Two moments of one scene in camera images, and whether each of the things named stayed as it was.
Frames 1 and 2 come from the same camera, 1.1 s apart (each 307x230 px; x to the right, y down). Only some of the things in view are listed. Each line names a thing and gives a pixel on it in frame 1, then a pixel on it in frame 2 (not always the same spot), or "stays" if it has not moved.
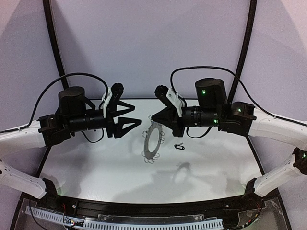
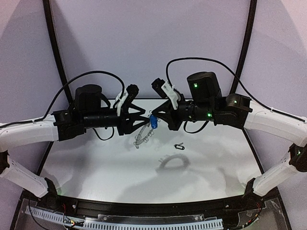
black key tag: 179,147 stays
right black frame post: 244,52 stays
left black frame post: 50,25 stays
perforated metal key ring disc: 148,154 → 137,142
